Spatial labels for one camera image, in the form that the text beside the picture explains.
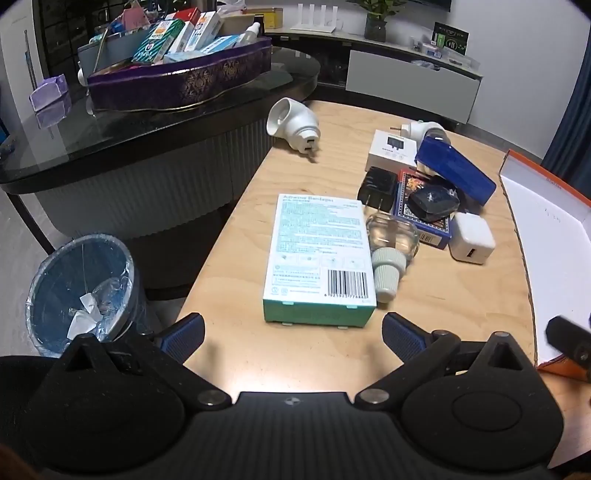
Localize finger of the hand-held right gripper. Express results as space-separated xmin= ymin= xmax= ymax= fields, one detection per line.
xmin=545 ymin=316 xmax=591 ymax=384

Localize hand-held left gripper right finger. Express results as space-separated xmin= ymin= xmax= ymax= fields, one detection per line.
xmin=355 ymin=312 xmax=539 ymax=409

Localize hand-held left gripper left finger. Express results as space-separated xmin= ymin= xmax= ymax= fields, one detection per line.
xmin=50 ymin=312 xmax=232 ymax=412

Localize clear glass bottle grey cap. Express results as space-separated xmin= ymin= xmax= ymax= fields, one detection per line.
xmin=366 ymin=212 xmax=421 ymax=304

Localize orange cardboard box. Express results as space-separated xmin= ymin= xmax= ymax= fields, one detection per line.
xmin=498 ymin=149 xmax=591 ymax=384

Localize white cube charger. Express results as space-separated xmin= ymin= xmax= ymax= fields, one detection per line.
xmin=449 ymin=212 xmax=497 ymax=267

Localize teal white bandage box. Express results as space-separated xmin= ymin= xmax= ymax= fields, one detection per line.
xmin=262 ymin=193 xmax=377 ymax=329

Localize black car key fob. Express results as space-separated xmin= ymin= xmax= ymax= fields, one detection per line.
xmin=407 ymin=185 xmax=462 ymax=221

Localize playing card box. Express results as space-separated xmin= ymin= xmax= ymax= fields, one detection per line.
xmin=392 ymin=169 xmax=453 ymax=251

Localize black plug charger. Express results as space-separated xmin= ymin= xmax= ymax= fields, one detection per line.
xmin=358 ymin=167 xmax=402 ymax=214

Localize white charger packaging box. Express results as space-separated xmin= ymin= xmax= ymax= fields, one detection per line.
xmin=369 ymin=129 xmax=422 ymax=172

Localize white plug-in device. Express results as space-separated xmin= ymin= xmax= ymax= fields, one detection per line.
xmin=267 ymin=98 xmax=321 ymax=163

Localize crumpled white tissue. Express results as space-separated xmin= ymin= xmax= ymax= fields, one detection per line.
xmin=67 ymin=293 xmax=109 ymax=340

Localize blue trash bin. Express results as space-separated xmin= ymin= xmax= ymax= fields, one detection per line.
xmin=25 ymin=234 xmax=148 ymax=358

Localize black glass coffee table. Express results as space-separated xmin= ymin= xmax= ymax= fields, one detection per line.
xmin=0 ymin=46 xmax=321 ymax=301

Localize dark blue curtain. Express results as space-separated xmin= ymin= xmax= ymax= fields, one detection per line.
xmin=540 ymin=60 xmax=591 ymax=185

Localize grey tv cabinet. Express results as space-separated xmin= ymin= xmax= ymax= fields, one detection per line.
xmin=265 ymin=23 xmax=485 ymax=125

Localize purple ornate tin box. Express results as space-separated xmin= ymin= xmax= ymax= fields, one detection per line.
xmin=87 ymin=37 xmax=273 ymax=112

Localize small purple paper box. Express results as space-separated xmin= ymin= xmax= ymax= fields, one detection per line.
xmin=28 ymin=74 xmax=72 ymax=112

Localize clear plastic boxes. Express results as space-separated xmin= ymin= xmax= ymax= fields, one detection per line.
xmin=409 ymin=39 xmax=481 ymax=70

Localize pile of medicine boxes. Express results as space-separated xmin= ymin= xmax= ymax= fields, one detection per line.
xmin=92 ymin=0 xmax=245 ymax=65

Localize green black display card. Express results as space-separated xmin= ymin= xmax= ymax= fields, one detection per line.
xmin=431 ymin=21 xmax=469 ymax=61

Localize potted green plant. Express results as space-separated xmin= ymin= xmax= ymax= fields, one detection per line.
xmin=353 ymin=0 xmax=407 ymax=42

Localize white spray bottle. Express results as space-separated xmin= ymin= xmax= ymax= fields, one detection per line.
xmin=233 ymin=21 xmax=263 ymax=49

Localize white router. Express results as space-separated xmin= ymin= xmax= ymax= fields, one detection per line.
xmin=291 ymin=4 xmax=342 ymax=34

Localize yellow box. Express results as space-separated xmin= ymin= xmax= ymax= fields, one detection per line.
xmin=261 ymin=7 xmax=284 ymax=33

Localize dark shelving unit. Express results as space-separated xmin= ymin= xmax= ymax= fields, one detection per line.
xmin=34 ymin=0 xmax=121 ymax=84

